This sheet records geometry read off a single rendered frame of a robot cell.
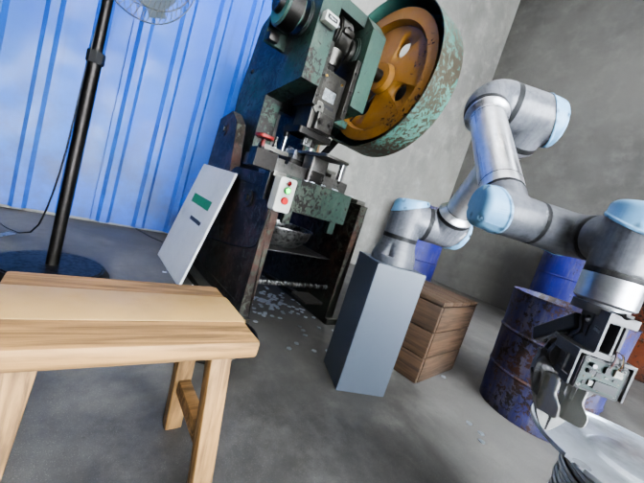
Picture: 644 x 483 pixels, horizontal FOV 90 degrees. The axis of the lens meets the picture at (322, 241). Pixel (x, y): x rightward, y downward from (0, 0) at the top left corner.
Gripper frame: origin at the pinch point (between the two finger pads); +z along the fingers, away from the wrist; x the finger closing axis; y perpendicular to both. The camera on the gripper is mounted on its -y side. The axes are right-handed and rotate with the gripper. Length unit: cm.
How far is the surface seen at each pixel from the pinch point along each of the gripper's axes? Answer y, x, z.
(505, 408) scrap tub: -76, 31, 32
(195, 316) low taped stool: 8, -58, 2
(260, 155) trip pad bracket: -59, -87, -32
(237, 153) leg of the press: -97, -117, -33
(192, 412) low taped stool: 4, -56, 22
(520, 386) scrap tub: -74, 32, 21
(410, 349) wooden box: -77, -9, 24
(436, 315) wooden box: -74, -5, 6
